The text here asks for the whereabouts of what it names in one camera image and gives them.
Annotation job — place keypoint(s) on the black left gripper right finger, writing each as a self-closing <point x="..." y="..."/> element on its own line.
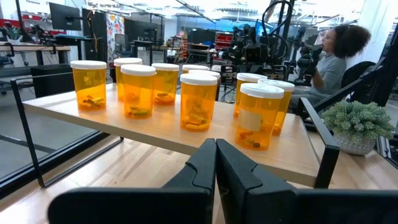
<point x="248" y="199"/>

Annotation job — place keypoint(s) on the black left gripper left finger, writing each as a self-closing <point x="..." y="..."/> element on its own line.
<point x="186" y="199"/>

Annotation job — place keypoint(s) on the orange pill bottle white cap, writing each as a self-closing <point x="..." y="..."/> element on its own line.
<point x="197" y="105"/>
<point x="195" y="67"/>
<point x="88" y="90"/>
<point x="259" y="121"/>
<point x="127" y="61"/>
<point x="205" y="73"/>
<point x="138" y="96"/>
<point x="248" y="77"/>
<point x="166" y="90"/>

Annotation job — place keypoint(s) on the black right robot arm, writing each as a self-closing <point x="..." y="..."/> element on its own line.
<point x="308" y="60"/>

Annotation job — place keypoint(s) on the red storage bins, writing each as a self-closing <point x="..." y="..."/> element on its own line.
<point x="224" y="39"/>

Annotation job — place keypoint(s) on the person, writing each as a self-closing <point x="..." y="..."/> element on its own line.
<point x="334" y="71"/>

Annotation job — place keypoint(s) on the black office chair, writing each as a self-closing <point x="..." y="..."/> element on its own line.
<point x="357" y="74"/>

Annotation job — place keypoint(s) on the grey office chair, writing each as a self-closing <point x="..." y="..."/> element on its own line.
<point x="121" y="43"/>

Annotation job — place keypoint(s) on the green succulent in grey pot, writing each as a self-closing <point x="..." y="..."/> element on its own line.
<point x="357" y="124"/>

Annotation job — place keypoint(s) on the colourful floral cloth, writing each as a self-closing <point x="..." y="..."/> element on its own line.
<point x="115" y="31"/>

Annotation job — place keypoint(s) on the tall dark panel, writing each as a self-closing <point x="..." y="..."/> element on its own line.
<point x="94" y="34"/>

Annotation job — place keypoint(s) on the blue-topped desk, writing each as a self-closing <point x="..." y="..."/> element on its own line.
<point x="74" y="36"/>

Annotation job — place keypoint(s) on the black box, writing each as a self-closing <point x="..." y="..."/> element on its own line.
<point x="51" y="79"/>

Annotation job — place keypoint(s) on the black computer monitor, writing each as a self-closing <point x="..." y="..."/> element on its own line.
<point x="65" y="17"/>

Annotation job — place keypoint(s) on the wooden desk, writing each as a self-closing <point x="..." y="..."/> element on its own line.
<point x="34" y="48"/>

